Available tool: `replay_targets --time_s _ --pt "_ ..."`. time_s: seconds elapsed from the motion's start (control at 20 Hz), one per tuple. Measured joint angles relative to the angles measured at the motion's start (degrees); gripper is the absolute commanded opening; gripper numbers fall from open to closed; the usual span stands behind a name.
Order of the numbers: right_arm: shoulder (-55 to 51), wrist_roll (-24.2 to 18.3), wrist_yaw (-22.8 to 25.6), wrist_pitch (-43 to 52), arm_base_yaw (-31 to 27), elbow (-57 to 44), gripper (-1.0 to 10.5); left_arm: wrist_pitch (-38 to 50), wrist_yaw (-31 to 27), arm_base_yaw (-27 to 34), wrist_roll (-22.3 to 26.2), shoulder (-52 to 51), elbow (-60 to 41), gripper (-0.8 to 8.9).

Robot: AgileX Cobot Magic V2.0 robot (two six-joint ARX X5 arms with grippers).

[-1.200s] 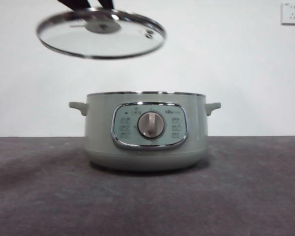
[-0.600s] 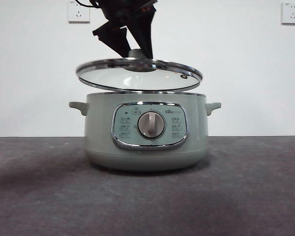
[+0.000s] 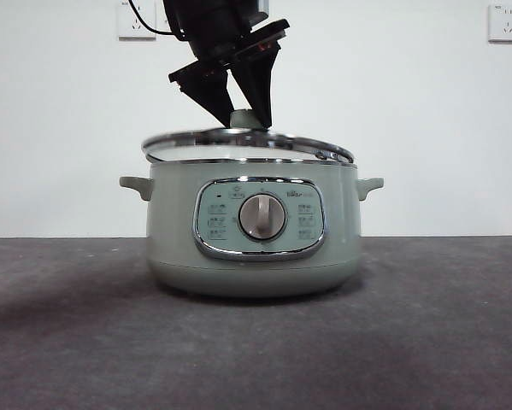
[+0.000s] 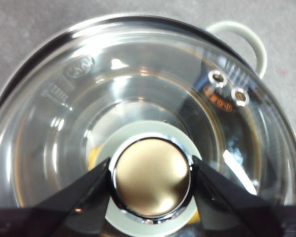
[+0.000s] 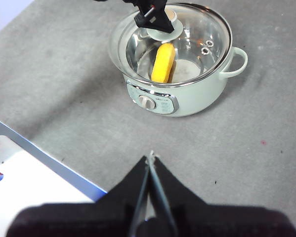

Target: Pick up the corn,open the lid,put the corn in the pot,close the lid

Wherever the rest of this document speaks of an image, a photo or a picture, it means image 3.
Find glass lid with green knob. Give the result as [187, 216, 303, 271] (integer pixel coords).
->
[141, 108, 356, 166]

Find sage green electric cooking pot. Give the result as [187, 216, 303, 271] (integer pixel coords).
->
[118, 158, 385, 299]

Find black cable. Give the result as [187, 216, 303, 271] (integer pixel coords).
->
[126, 0, 184, 40]

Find white wall socket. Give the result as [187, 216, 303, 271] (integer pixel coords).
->
[118, 1, 157, 42]
[487, 3, 512, 44]

